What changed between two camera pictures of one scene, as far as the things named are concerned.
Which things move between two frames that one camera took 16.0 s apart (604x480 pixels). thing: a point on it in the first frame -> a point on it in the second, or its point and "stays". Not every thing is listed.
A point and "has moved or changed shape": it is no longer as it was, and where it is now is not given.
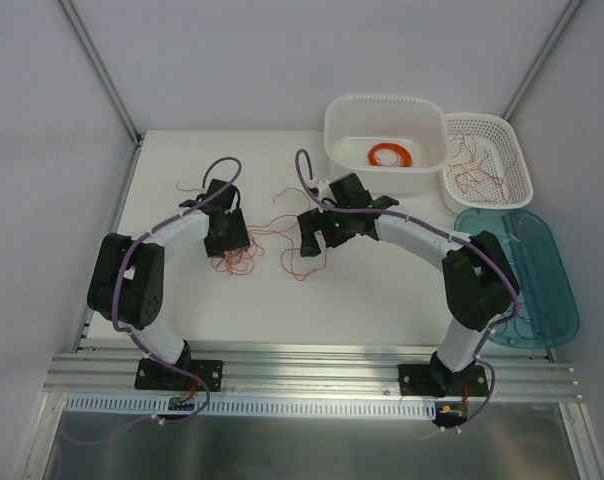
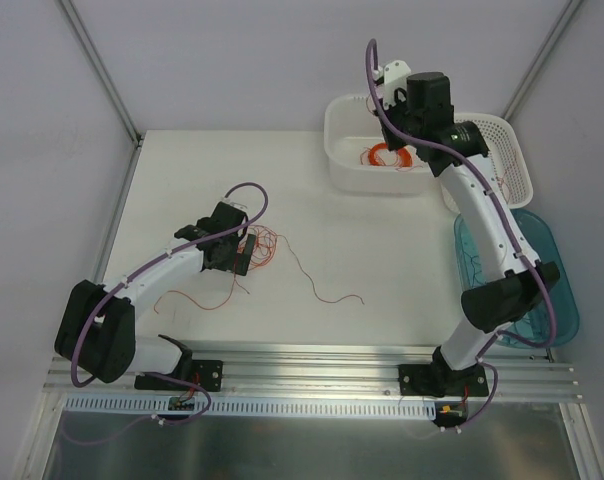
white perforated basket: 486,165 stays
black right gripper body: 322,230 -> 394,138
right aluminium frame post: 541,59 stays
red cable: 279,227 -> 312,282
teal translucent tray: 533,246 stays
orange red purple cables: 240,261 has moved or changed shape
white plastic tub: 395,144 stays
